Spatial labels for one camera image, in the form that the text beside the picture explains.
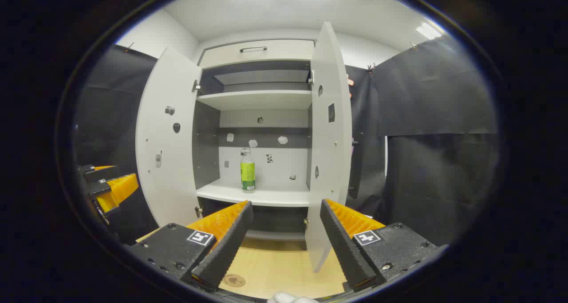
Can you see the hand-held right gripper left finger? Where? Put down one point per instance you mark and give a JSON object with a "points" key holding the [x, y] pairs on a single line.
{"points": [[226, 245]]}

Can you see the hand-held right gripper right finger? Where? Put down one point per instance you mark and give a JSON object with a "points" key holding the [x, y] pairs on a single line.
{"points": [[344, 245]]}

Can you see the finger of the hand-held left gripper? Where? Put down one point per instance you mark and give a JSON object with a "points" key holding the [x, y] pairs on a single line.
{"points": [[117, 190], [102, 174]]}

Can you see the round cork coaster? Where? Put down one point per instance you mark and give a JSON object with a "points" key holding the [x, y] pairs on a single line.
{"points": [[234, 280]]}

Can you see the white cabinet door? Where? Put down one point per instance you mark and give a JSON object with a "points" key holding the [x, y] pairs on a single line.
{"points": [[168, 183], [326, 152]]}

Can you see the green label plastic bottle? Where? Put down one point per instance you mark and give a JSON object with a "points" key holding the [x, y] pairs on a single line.
{"points": [[248, 174]]}

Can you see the white cabinet shelf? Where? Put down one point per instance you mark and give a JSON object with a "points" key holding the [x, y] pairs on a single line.
{"points": [[257, 100], [275, 196]]}

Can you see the black backdrop cloth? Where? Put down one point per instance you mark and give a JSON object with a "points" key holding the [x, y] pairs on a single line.
{"points": [[435, 99]]}

